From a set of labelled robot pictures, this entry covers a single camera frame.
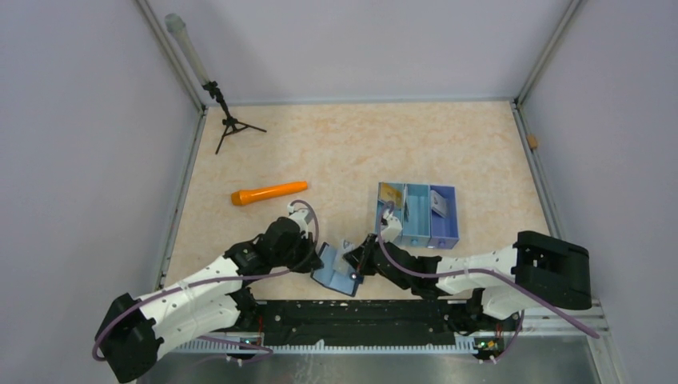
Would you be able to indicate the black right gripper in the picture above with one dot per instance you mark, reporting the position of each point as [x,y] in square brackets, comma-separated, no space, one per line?
[360,257]

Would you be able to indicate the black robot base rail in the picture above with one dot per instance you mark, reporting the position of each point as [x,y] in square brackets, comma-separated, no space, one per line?
[355,323]

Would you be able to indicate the black mini tripod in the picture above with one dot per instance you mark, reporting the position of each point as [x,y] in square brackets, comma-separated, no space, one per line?
[231,124]

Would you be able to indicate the dark blue leather card holder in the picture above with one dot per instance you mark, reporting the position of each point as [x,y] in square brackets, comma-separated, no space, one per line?
[337,274]

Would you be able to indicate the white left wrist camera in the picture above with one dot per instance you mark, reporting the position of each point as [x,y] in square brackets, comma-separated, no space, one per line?
[301,216]

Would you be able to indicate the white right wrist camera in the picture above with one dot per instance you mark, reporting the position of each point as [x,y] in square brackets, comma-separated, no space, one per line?
[389,228]

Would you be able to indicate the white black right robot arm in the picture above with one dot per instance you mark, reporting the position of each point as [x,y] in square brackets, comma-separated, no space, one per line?
[536,270]

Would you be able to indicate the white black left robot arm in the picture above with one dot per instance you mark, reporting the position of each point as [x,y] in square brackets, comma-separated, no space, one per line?
[137,332]

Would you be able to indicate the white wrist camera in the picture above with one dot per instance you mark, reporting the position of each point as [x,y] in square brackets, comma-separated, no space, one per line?
[389,228]
[301,216]

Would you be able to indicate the white credit card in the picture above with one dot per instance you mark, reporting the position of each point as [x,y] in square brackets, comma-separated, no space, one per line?
[438,204]

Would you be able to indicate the light blue drawer organizer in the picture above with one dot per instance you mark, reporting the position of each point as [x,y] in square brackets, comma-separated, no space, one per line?
[420,226]

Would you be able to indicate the small tan block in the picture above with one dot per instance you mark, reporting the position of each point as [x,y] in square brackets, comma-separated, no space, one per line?
[532,141]

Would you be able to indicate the orange flashlight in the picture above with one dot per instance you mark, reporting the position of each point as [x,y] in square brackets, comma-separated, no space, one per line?
[246,197]

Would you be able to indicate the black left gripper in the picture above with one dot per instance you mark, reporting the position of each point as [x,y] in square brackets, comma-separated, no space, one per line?
[312,263]

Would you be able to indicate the grey tube on tripod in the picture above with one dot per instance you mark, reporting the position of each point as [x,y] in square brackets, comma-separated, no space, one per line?
[178,30]

